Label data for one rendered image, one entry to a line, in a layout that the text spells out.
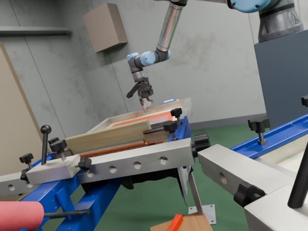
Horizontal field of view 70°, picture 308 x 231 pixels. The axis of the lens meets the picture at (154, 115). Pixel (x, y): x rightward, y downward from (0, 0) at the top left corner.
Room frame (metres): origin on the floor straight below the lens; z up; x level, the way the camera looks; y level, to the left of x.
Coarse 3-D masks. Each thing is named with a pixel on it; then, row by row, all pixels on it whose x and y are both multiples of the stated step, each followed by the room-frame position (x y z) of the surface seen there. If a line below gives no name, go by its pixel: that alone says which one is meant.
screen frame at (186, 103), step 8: (160, 104) 1.36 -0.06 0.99; (168, 104) 1.32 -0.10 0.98; (176, 104) 1.30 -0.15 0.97; (184, 104) 1.15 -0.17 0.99; (136, 112) 1.38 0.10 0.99; (144, 112) 1.36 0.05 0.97; (152, 112) 1.35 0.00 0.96; (184, 112) 0.99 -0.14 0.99; (104, 120) 1.42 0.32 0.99; (112, 120) 1.43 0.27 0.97; (120, 120) 1.41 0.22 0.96; (96, 128) 1.24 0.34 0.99; (104, 128) 1.33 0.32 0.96
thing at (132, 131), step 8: (144, 120) 0.77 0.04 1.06; (112, 128) 0.80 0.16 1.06; (120, 128) 0.78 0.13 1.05; (128, 128) 0.77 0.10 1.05; (136, 128) 0.77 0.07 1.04; (144, 128) 0.76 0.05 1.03; (80, 136) 0.84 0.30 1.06; (88, 136) 0.82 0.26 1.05; (96, 136) 0.81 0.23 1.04; (104, 136) 0.80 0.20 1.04; (112, 136) 0.80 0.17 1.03; (120, 136) 0.79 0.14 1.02; (128, 136) 0.78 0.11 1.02; (136, 136) 0.77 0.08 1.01; (144, 136) 0.76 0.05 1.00; (72, 144) 0.85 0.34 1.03; (80, 144) 0.84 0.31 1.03; (88, 144) 0.83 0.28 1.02; (96, 144) 0.82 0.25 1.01; (104, 144) 0.81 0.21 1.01; (112, 144) 0.80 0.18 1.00; (72, 152) 0.85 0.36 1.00
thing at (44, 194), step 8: (48, 184) 0.49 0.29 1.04; (56, 184) 0.48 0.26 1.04; (64, 184) 0.50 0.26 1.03; (72, 184) 0.52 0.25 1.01; (32, 192) 0.47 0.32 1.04; (40, 192) 0.46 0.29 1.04; (48, 192) 0.45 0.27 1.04; (72, 192) 0.51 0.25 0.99; (24, 200) 0.44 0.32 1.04; (32, 200) 0.43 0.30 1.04; (40, 200) 0.43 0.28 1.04; (48, 200) 0.44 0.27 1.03; (56, 200) 0.46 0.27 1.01; (48, 208) 0.43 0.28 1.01; (56, 208) 0.45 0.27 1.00
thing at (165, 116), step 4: (164, 112) 1.27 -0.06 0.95; (168, 112) 1.24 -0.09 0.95; (148, 116) 1.29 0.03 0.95; (152, 116) 1.26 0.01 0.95; (156, 116) 1.23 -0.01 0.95; (160, 116) 1.20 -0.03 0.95; (164, 116) 1.17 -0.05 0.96; (168, 116) 1.14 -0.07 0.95; (172, 116) 1.12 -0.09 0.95; (152, 120) 1.17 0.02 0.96; (156, 120) 1.14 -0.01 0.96; (160, 120) 1.12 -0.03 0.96; (164, 120) 1.09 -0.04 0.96; (168, 120) 1.07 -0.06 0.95; (116, 152) 0.83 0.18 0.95
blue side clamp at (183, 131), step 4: (184, 116) 0.84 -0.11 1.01; (176, 120) 0.86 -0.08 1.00; (180, 120) 0.84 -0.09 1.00; (184, 120) 0.79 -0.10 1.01; (184, 124) 0.74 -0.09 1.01; (188, 124) 0.83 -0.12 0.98; (180, 128) 0.74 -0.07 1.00; (184, 128) 0.71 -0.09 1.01; (188, 128) 0.80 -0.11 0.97; (176, 132) 0.70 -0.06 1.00; (180, 132) 0.69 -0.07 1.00; (184, 132) 0.68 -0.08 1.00; (188, 132) 0.77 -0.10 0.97; (176, 136) 0.67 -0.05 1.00; (180, 136) 0.63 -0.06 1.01; (184, 136) 0.67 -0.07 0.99; (188, 136) 0.75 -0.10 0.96; (168, 140) 0.65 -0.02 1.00; (184, 168) 0.56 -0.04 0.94
